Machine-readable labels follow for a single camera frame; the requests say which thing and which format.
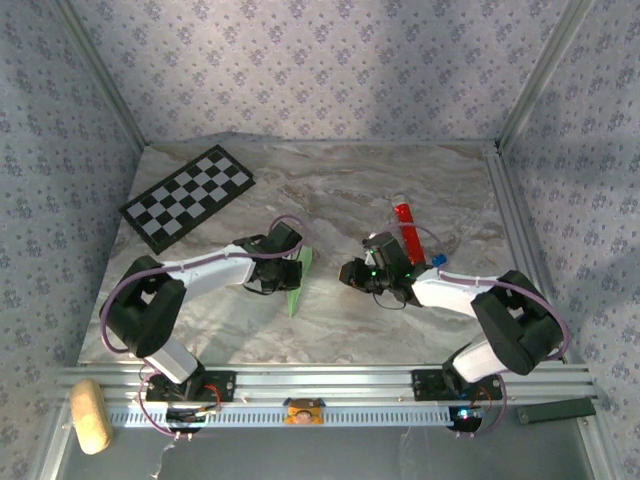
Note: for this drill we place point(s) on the light green paper sheet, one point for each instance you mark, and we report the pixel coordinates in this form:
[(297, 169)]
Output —
[(296, 302)]

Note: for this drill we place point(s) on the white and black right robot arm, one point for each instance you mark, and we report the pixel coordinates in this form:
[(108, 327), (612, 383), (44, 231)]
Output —
[(445, 295)]

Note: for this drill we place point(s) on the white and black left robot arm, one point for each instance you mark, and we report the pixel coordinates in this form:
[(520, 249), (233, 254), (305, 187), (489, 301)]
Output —
[(210, 270)]

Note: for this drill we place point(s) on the small blue block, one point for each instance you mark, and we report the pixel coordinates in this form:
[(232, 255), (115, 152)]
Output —
[(440, 260)]

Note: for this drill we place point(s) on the red glitter tube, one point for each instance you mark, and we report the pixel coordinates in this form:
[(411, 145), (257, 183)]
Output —
[(406, 225)]

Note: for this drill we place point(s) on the black and white checkerboard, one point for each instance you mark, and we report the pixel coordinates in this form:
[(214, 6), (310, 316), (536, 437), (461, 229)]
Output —
[(190, 195)]

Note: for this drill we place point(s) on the orange cartoon figure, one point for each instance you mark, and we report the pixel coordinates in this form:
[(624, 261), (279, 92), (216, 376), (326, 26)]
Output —
[(303, 414)]

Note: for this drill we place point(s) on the flat black bar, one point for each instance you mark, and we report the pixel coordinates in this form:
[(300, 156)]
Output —
[(555, 411)]

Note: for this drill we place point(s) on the tan cork block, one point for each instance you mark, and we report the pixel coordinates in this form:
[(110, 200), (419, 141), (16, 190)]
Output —
[(90, 415)]

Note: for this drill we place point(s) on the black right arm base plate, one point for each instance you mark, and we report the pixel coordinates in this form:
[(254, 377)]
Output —
[(425, 385)]

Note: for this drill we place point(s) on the long aluminium mounting rail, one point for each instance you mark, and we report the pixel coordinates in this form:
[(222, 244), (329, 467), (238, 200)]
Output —
[(325, 382)]

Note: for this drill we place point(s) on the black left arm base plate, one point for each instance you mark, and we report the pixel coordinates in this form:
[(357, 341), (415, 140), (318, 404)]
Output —
[(225, 385)]

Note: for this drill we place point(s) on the aluminium side rail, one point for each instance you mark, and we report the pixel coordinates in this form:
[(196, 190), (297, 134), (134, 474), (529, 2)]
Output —
[(507, 200)]

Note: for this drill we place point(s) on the aluminium frame post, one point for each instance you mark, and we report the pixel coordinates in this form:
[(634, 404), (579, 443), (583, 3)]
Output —
[(542, 75), (104, 75)]

